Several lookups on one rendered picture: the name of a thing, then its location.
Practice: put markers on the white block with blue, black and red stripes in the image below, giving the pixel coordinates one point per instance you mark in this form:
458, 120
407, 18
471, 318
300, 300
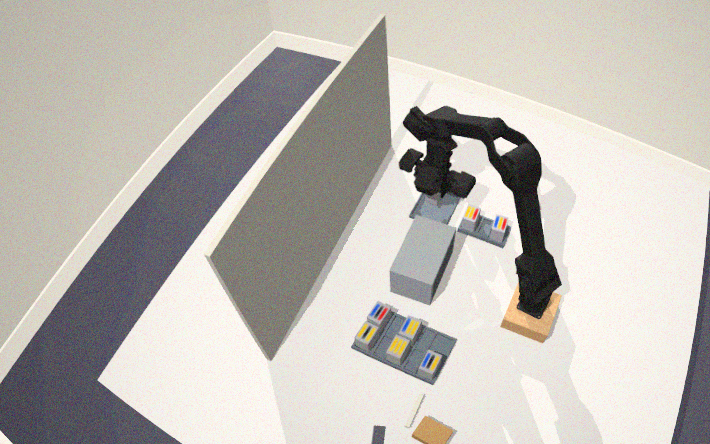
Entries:
379, 315

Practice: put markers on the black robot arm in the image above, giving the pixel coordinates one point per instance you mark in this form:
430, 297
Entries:
520, 170

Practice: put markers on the beige flat panel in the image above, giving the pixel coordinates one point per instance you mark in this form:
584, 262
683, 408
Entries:
277, 239

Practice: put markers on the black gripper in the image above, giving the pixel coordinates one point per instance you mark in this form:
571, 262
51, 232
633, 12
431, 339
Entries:
458, 183

